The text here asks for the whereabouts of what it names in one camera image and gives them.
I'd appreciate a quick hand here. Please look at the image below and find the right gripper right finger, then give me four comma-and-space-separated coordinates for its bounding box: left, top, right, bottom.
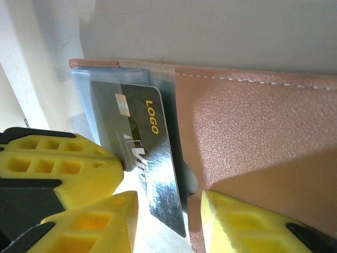
200, 190, 337, 253

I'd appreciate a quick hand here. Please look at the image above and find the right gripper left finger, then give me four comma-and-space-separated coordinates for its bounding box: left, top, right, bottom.
10, 191, 139, 253

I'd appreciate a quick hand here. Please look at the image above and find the pink leather card holder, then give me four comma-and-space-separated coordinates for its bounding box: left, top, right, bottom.
68, 58, 337, 253

